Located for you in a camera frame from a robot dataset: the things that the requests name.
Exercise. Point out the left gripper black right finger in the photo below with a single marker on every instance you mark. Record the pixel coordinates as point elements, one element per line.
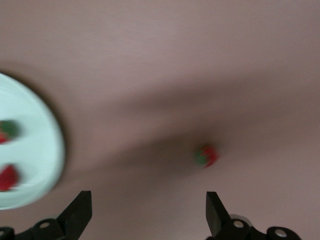
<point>216,217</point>

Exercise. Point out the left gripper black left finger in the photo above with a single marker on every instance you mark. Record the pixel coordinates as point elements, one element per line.
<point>77,215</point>

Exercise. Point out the red strawberry with green top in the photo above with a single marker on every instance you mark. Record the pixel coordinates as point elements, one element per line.
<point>8,130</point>
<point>207,156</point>
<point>8,177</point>

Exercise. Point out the pale green round plate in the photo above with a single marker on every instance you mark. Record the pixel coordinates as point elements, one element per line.
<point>37,155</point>

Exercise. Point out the brown table cover sheet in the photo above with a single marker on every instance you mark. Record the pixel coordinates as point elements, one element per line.
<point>160,50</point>

